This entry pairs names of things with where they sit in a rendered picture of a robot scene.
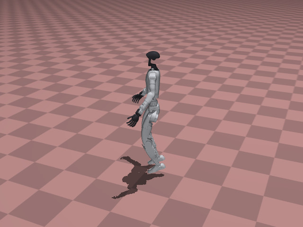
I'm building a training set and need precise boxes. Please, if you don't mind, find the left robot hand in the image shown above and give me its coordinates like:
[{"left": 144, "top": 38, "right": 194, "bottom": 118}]
[{"left": 127, "top": 109, "right": 141, "bottom": 127}]

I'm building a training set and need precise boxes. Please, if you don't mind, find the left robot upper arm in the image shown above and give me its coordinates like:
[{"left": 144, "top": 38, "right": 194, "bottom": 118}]
[{"left": 148, "top": 72, "right": 157, "bottom": 99}]

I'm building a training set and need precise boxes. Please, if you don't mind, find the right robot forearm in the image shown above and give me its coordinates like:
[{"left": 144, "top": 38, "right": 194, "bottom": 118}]
[{"left": 141, "top": 87, "right": 147, "bottom": 96}]

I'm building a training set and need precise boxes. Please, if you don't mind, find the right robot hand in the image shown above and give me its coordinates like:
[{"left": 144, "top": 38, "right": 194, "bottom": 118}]
[{"left": 132, "top": 91, "right": 143, "bottom": 103}]

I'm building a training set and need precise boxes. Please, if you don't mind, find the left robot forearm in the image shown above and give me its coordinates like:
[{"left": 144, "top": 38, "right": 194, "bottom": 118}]
[{"left": 138, "top": 93, "right": 153, "bottom": 115}]

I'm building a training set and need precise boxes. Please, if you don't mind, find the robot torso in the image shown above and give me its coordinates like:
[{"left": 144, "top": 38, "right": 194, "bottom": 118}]
[{"left": 145, "top": 68, "right": 160, "bottom": 114}]

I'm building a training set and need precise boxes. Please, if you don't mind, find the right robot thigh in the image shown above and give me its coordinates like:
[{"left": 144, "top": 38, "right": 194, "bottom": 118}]
[{"left": 142, "top": 107, "right": 152, "bottom": 138}]

